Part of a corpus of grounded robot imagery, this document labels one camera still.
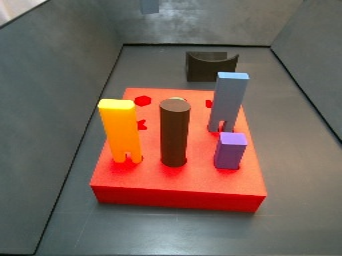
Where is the blue arch block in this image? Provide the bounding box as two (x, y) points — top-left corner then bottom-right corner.
(141, 0), (159, 14)

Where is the red foam shape board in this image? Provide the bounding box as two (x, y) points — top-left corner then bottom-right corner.
(90, 88), (268, 212)

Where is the brown cylinder peg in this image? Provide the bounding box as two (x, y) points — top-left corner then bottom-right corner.
(159, 99), (191, 167)

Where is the green cylinder peg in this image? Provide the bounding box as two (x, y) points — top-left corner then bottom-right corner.
(169, 97), (186, 101)

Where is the yellow notched block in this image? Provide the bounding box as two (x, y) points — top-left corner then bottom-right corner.
(98, 99), (143, 163)

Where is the purple square block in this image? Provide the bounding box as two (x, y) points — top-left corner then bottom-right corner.
(214, 132), (248, 170)

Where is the light blue notched block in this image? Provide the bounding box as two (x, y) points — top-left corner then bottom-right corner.
(209, 72), (250, 132)

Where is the black curved stand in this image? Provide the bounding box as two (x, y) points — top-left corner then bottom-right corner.
(186, 51), (240, 82)

